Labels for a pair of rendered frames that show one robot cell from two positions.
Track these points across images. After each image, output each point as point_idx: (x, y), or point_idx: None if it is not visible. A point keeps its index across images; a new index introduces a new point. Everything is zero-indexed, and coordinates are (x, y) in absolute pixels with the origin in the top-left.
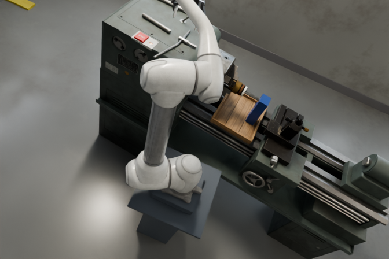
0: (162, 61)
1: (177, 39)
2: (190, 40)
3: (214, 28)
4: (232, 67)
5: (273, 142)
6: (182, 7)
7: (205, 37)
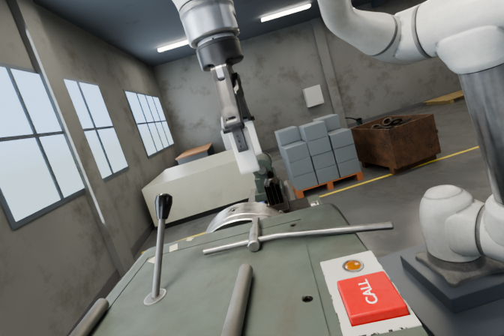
0: None
1: (259, 252)
2: (238, 241)
3: (150, 250)
4: None
5: (295, 210)
6: None
7: (362, 10)
